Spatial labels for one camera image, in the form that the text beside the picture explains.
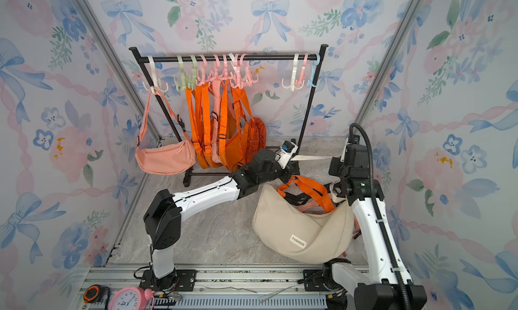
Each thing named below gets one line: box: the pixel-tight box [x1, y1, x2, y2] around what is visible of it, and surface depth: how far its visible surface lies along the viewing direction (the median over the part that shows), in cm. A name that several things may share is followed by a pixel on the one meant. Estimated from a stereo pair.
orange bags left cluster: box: [185, 79, 267, 172], surface depth 83 cm
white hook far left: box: [142, 55, 169, 95], surface depth 70 cm
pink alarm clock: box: [108, 285, 156, 310], surface depth 70 cm
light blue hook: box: [306, 53, 321, 88], surface depth 72 cm
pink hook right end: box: [295, 53, 309, 86], surface depth 73 cm
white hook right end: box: [281, 53, 305, 92], surface depth 72 cm
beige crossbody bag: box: [252, 155, 355, 265], surface depth 71 cm
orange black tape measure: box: [83, 284, 110, 304], surface depth 71 cm
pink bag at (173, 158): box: [134, 86, 197, 176], surface depth 94 cm
